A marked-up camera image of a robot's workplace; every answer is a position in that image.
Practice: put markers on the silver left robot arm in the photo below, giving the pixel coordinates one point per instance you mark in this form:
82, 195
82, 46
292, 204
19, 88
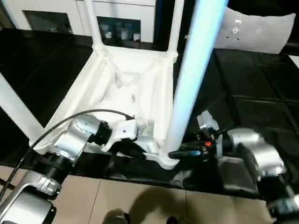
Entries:
67, 140

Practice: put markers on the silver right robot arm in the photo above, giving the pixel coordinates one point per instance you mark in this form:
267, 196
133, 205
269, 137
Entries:
261, 149

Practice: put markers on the white flat board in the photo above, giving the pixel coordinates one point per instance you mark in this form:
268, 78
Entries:
294, 59

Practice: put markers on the black work mat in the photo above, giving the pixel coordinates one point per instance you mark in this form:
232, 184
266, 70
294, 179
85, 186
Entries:
35, 58

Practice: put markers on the grey cushion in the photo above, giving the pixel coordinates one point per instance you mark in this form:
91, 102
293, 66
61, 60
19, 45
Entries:
257, 32

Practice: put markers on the black sofa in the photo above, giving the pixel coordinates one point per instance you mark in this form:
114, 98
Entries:
163, 18

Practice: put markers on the white cabinet with glass doors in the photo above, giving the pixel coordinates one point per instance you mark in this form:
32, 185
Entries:
77, 9

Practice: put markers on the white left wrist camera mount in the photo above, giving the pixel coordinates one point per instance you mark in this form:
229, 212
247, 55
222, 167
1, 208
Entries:
123, 130

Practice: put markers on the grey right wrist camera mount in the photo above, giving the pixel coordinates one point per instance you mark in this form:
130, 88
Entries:
206, 121

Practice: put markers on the black metal frame bar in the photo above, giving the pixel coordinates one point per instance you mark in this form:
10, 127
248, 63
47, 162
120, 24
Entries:
7, 182

